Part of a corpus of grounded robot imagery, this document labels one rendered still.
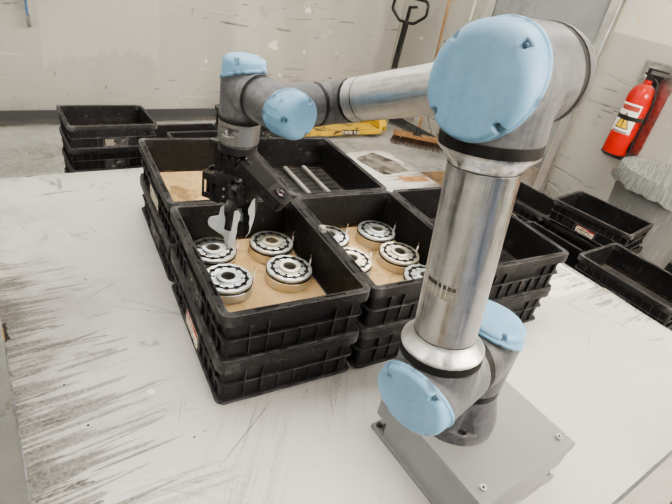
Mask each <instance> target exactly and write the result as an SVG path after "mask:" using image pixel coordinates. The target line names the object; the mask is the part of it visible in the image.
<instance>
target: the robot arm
mask: <svg viewBox="0 0 672 504"><path fill-rule="evenodd" d="M266 74H267V71H266V61H265V60H264V59H263V58H262V57H260V56H258V55H254V54H250V53H245V52H229V53H226V54H225V55H224V56H223V58H222V67H221V75H220V76H219V78H220V97H219V118H218V136H216V138H210V139H209V146H210V147H213V148H214V155H213V164H212V165H210V166H208V168H207V169H206V170H204V171H202V194H201V196H203V197H206V198H208V199H210V201H213V202H216V203H218V204H219V203H221V202H223V203H225V205H223V206H222V207H221V208H220V213H219V215H217V216H211V217H209V219H208V224H209V226H210V227H211V228H212V229H214V230H215V231H217V232H218V233H219V234H221V235H222V236H223V237H224V243H225V247H226V249H228V250H229V249H230V248H231V247H232V246H233V245H234V244H235V243H236V234H237V225H238V222H239V220H240V221H241V222H243V228H242V237H243V238H246V236H247V235H248V234H249V233H250V230H251V227H252V224H253V221H254V217H255V213H256V210H257V205H258V199H259V197H260V198H261V199H262V200H263V201H264V202H265V203H266V204H267V205H268V206H269V207H270V208H271V209H272V210H273V211H274V212H278V211H280V210H281V209H282V208H283V207H285V206H286V205H287V204H288V203H289V202H290V200H291V199H292V195H291V194H290V193H289V192H288V191H287V190H286V189H285V188H284V187H283V186H282V185H281V184H280V183H279V182H278V181H277V180H276V179H275V178H274V177H273V176H272V175H271V174H270V173H269V172H268V171H267V170H266V169H265V168H264V167H263V166H262V165H261V164H260V163H259V162H258V161H257V160H256V159H255V158H254V157H253V155H255V154H256V153H257V146H258V144H259V139H260V128H261V125H262V126H264V127H265V128H267V129H268V130H270V131H271V132H272V133H274V134H276V135H278V136H281V137H285V138H287V139H289V140H299V139H301V138H303V137H304V136H305V135H306V134H308V133H309V132H310V131H311V130H312V128H313V127H318V126H325V125H333V124H346V123H353V122H361V121H373V120H385V119H397V118H409V117H421V116H433V115H435V116H434V119H435V121H436V122H437V124H438V125H439V126H440V129H439V135H438V141H437V142H438V145H439V146H440V147H441V149H442V150H443V152H444V153H445V154H446V156H447V164H446V169H445V174H444V179H443V184H442V189H441V194H440V199H439V204H438V209H437V214H436V219H435V224H434V228H433V233H432V238H431V243H430V248H429V253H428V258H427V263H426V268H425V273H424V278H423V283H422V288H421V293H420V298H419V303H418V308H417V313H416V318H415V319H413V320H411V321H409V322H408V323H407V324H406V325H405V326H404V327H403V329H402V332H401V337H400V342H399V347H398V352H397V355H396V357H395V358H394V360H390V361H388V362H387V363H386V364H385V365H384V367H383V368H382V369H381V370H380V372H379V375H378V388H379V392H380V395H381V397H382V400H383V402H384V403H385V404H386V406H387V408H388V410H389V411H390V413H391V414H392V415H393V416H394V417H395V418H396V419H397V420H398V421H399V422H400V423H401V424H402V425H403V426H405V427H406V428H407V429H409V430H411V431H413V432H415V433H417V434H420V435H424V436H434V437H436V438H437V439H439V440H441V441H443V442H446V443H448V444H452V445H456V446H463V447H468V446H475V445H478V444H481V443H482V442H484V441H485V440H486V439H487V438H488V437H489V436H490V434H491V432H492V430H493V428H494V426H495V423H496V419H497V396H498V394H499V392H500V390H501V388H502V386H503V384H504V382H505V380H506V378H507V376H508V374H509V372H510V370H511V368H512V366H513V364H514V362H515V361H516V359H517V357H518V355H519V353H520V351H522V350H523V348H524V346H523V344H524V342H525V340H526V336H527V332H526V328H525V326H524V324H523V323H522V321H521V320H520V319H519V318H518V317H517V316H516V315H515V314H514V313H513V312H511V311H510V310H509V309H507V308H505V307H504V306H502V305H500V304H498V303H495V302H493V301H490V300H488V297H489V293H490V290H491V286H492V282H493V279H494V275H495V272H496V268H497V265H498V261H499V257H500V254H501V250H502V247H503V243H504V240H505V236H506V232H507V229H508V225H509V222H510V218H511V214H512V211H513V207H514V204H515V200H516V197H517V193H518V189H519V186H520V182H521V179H522V175H523V172H524V171H525V170H526V169H528V168H530V167H532V166H533V165H535V164H537V163H538V162H540V161H541V160H542V158H543V155H544V151H545V148H546V145H547V141H548V138H549V134H550V131H551V128H552V124H553V123H554V122H556V121H558V120H561V119H563V118H565V117H566V116H568V115H569V114H571V113H572V112H573V111H574V110H576V109H577V108H578V107H579V106H580V105H581V104H582V102H583V101H584V100H585V98H586V97H587V95H588V94H589V92H590V90H591V88H592V85H593V83H594V80H595V75H596V57H595V53H594V49H593V47H592V45H591V43H590V41H589V39H588V38H587V37H586V36H585V35H584V34H583V32H581V31H580V30H579V29H577V28H576V27H574V26H573V25H571V24H568V23H566V22H562V21H556V20H543V19H532V18H527V17H525V16H521V15H515V14H505V15H498V16H494V17H487V18H482V19H478V20H475V21H473V22H471V23H469V24H467V25H465V26H463V27H462V28H460V29H459V30H458V31H457V32H456V33H455V34H453V35H452V36H451V37H450V38H449V39H448V40H447V41H446V42H445V44H444V45H443V46H442V48H441V49H440V51H439V52H438V54H437V56H436V58H435V60H434V62H433V63H427V64H422V65H416V66H411V67H405V68H399V69H394V70H388V71H383V72H377V73H372V74H366V75H361V76H355V77H349V78H343V79H337V80H330V81H316V82H300V83H280V82H278V81H276V80H273V79H271V78H269V77H268V76H266ZM210 170H211V171H210ZM213 170H214V171H213ZM208 171H209V172H208ZM205 179H206V191H204V181H205Z"/></svg>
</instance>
